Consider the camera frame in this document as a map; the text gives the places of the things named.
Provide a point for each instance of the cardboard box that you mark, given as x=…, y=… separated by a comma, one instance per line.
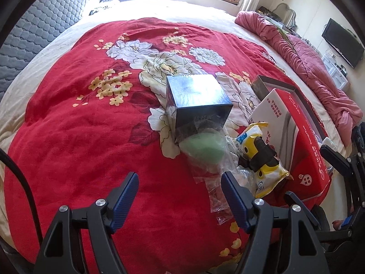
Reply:
x=262, y=87

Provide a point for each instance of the black television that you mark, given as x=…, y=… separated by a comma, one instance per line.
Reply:
x=340, y=42

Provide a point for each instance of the red tissue pack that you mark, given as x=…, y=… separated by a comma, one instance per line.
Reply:
x=308, y=159

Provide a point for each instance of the vanity mirror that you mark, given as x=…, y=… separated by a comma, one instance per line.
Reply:
x=283, y=14

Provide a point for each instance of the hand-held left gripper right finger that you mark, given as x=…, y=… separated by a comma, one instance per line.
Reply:
x=236, y=202

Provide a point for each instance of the grey quilted headboard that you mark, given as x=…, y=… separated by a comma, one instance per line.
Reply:
x=37, y=31

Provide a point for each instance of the pink quilt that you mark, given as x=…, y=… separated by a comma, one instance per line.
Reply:
x=310, y=71

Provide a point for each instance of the bed with cream sheet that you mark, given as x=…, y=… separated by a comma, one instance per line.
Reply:
x=57, y=42

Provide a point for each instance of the red floral blanket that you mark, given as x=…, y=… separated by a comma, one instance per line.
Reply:
x=99, y=137

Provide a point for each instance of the yellow white snack packet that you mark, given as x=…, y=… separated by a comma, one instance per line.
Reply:
x=265, y=165

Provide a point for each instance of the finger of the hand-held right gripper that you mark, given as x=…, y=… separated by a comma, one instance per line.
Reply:
x=335, y=158
x=302, y=202

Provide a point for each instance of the white drawer cabinet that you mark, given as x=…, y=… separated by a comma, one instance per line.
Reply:
x=338, y=71

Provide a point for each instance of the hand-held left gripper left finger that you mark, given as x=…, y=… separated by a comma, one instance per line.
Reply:
x=125, y=201

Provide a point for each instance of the dark glossy box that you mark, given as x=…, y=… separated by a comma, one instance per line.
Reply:
x=196, y=97

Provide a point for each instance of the green sponge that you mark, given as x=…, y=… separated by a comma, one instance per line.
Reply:
x=204, y=151

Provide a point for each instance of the small clear plastic bag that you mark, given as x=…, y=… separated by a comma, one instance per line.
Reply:
x=219, y=199

